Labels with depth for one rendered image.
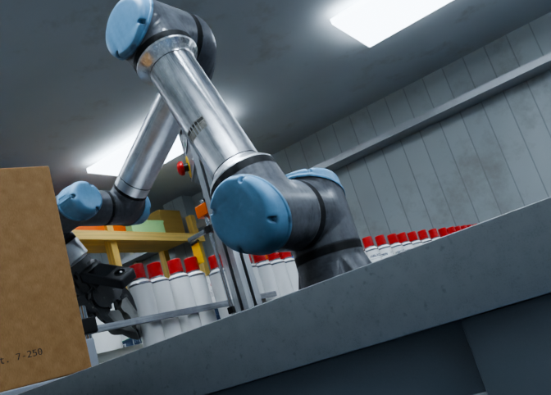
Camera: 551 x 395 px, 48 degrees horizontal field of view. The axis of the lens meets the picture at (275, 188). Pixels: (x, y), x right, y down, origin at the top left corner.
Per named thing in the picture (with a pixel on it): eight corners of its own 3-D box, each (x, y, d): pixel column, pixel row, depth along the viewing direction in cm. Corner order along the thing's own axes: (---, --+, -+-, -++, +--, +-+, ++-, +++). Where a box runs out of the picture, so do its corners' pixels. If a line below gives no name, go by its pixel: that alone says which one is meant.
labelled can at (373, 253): (384, 297, 205) (365, 239, 211) (397, 293, 202) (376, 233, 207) (375, 300, 202) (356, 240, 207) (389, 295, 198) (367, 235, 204)
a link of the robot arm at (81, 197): (112, 179, 129) (82, 202, 135) (66, 176, 120) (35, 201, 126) (122, 214, 127) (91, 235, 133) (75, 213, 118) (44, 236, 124)
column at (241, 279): (261, 347, 140) (186, 86, 157) (274, 342, 137) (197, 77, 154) (247, 351, 137) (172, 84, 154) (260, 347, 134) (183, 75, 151)
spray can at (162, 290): (174, 351, 143) (152, 266, 148) (190, 346, 140) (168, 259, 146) (158, 355, 138) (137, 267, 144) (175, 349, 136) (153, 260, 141)
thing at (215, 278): (236, 335, 156) (215, 257, 161) (249, 330, 153) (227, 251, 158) (220, 339, 152) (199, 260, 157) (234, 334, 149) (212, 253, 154)
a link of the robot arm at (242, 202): (340, 220, 96) (184, -3, 118) (283, 221, 84) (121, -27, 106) (291, 266, 101) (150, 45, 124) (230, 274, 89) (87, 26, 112)
